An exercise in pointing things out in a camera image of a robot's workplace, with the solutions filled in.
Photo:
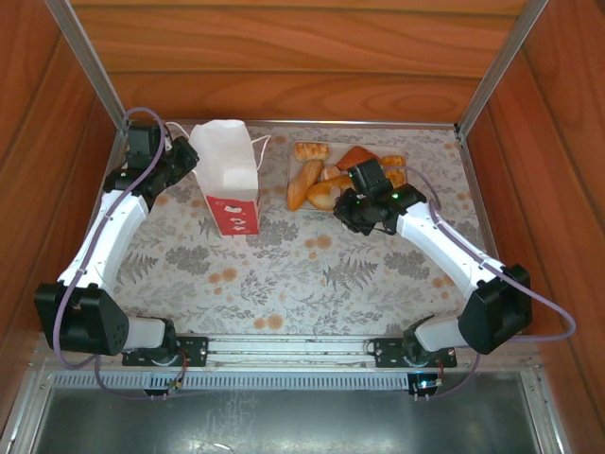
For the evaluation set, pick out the sugar-coated orange bread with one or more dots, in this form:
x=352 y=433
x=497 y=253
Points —
x=319 y=194

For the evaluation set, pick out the beige striped croissant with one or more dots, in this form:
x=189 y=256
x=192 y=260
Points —
x=331 y=172

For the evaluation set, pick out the red and white paper bag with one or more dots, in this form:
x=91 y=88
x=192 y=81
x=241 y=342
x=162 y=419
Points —
x=227 y=156

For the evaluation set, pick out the long golden bread roll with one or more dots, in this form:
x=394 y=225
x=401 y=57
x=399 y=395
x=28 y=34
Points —
x=302 y=184

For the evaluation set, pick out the reddish-brown crusty bread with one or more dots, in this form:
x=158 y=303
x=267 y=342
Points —
x=357 y=155

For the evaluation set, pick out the golden brown braided pastry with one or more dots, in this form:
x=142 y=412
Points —
x=398 y=177

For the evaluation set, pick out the golden lattice puff pastry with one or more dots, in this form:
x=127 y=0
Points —
x=311 y=151

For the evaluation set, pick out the yellow orange striped croissant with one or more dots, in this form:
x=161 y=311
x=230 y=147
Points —
x=394 y=161

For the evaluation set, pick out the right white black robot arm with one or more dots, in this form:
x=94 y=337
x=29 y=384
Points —
x=439 y=241

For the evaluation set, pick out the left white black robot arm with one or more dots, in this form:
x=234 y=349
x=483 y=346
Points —
x=108 y=236

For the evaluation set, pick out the white rectangular tray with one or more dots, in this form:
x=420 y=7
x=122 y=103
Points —
x=332 y=150

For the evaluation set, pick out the fern print tablecloth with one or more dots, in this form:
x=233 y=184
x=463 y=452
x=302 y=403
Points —
x=283 y=265

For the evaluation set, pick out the small black control board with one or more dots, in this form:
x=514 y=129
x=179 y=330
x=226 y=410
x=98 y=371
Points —
x=160 y=390
x=423 y=383

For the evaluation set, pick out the grey sheet metal panel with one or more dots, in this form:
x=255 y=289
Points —
x=283 y=421

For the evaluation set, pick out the aluminium enclosure post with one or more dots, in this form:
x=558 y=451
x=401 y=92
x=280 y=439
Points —
x=85 y=61
x=501 y=66

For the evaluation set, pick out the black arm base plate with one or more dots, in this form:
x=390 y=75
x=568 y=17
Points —
x=387 y=352
x=194 y=347

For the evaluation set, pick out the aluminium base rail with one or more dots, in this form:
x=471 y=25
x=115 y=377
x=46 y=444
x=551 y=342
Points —
x=283 y=347

